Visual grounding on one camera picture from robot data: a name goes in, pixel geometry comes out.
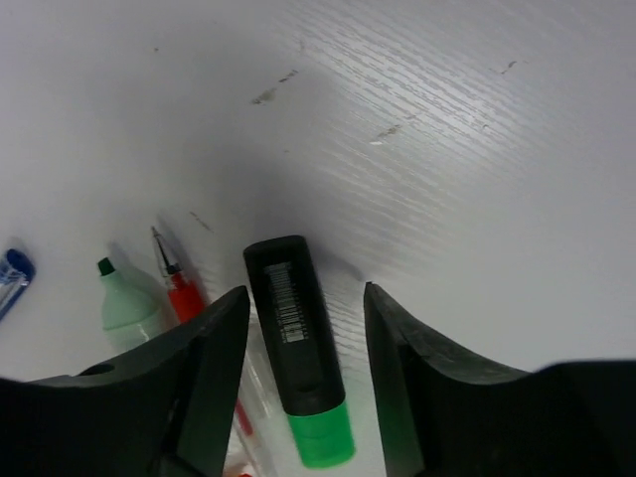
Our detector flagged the green black highlighter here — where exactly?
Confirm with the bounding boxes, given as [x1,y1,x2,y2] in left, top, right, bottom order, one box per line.
[243,236,355,469]

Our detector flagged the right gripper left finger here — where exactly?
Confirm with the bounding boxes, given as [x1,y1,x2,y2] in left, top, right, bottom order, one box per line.
[0,284,250,477]

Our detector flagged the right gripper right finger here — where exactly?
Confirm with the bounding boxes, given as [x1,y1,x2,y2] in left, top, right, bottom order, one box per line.
[364,283,635,476]

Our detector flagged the light green marker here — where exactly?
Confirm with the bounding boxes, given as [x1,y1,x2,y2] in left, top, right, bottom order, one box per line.
[97,257,165,354]

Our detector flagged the blue pen cap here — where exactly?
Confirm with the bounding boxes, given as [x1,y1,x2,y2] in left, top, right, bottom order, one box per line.
[0,248,36,320]

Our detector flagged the red pen clear barrel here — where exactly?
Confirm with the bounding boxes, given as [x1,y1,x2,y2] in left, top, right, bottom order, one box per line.
[138,233,277,476]

